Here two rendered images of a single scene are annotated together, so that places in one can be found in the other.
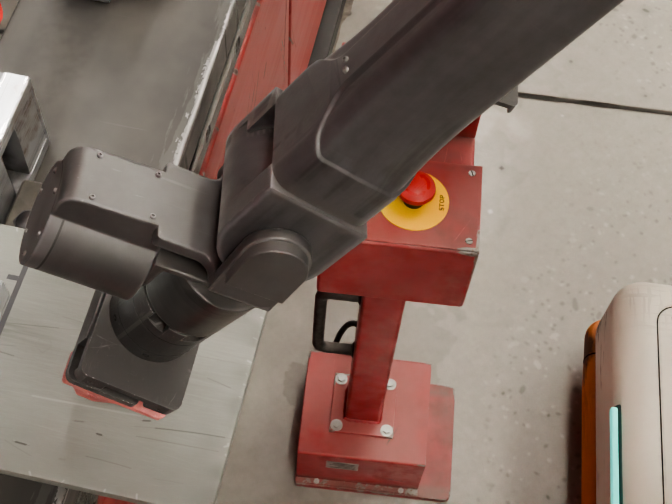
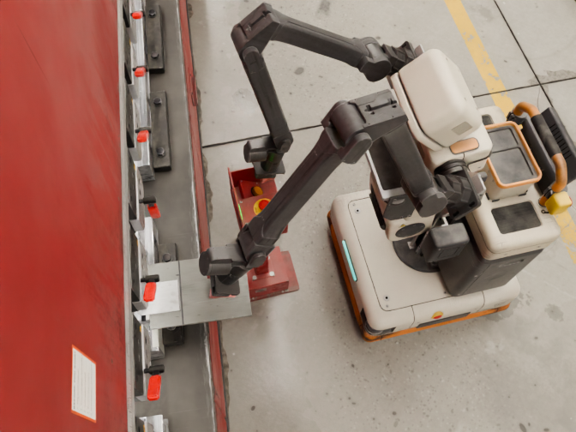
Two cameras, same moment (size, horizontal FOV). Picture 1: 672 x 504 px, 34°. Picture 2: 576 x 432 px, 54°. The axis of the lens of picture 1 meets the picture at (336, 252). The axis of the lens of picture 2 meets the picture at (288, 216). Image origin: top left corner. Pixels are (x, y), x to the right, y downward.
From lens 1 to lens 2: 80 cm
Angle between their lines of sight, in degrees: 10
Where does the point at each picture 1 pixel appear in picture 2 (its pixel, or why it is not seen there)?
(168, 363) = (233, 284)
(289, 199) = (259, 246)
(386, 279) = not seen: hidden behind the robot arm
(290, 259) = (262, 257)
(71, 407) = (207, 302)
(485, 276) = not seen: hidden behind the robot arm
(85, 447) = (215, 309)
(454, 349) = (284, 237)
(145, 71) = (175, 199)
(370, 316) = not seen: hidden behind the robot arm
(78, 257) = (216, 270)
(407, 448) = (280, 277)
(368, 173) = (273, 237)
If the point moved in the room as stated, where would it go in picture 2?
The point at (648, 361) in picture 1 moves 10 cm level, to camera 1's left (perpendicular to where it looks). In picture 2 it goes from (349, 222) to (327, 227)
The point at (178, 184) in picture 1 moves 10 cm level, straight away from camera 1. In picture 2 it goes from (231, 247) to (210, 213)
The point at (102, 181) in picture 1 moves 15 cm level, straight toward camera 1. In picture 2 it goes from (217, 253) to (256, 304)
